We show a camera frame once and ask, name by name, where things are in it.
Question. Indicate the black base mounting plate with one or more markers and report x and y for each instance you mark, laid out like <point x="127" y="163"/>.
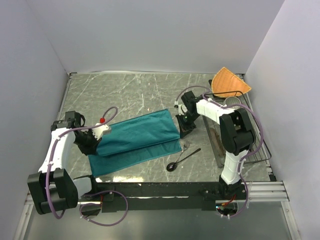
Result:
<point x="138" y="196"/>

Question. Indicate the black spoon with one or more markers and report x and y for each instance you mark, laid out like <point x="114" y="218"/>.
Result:
<point x="173" y="165"/>

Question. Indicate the black wire dish rack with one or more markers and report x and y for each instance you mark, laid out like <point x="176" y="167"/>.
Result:
<point x="262" y="154"/>

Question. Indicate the teal satin napkin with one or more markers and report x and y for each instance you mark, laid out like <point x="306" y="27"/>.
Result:
<point x="135" y="141"/>

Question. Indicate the aluminium rail frame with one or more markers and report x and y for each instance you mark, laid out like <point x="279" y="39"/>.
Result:
<point x="265" y="214"/>

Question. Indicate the orange woven fan basket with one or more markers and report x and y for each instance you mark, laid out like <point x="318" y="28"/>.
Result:
<point x="227" y="84"/>

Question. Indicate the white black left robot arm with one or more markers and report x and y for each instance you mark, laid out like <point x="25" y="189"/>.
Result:
<point x="51" y="188"/>

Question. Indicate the silver fork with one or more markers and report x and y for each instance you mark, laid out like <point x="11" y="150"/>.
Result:
<point x="185" y="146"/>

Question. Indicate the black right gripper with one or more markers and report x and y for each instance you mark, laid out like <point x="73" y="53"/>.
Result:
<point x="184" y="129"/>

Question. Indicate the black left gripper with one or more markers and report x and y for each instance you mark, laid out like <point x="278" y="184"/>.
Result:
<point x="91" y="149"/>

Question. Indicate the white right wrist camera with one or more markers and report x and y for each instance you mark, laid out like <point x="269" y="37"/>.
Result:
<point x="182" y="109"/>

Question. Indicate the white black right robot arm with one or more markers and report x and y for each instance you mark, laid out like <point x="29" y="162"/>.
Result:
<point x="236" y="132"/>

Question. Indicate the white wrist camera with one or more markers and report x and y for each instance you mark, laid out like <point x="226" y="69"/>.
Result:
<point x="101" y="128"/>
<point x="182" y="109"/>

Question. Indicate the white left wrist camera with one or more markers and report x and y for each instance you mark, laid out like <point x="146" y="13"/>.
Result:
<point x="101" y="128"/>

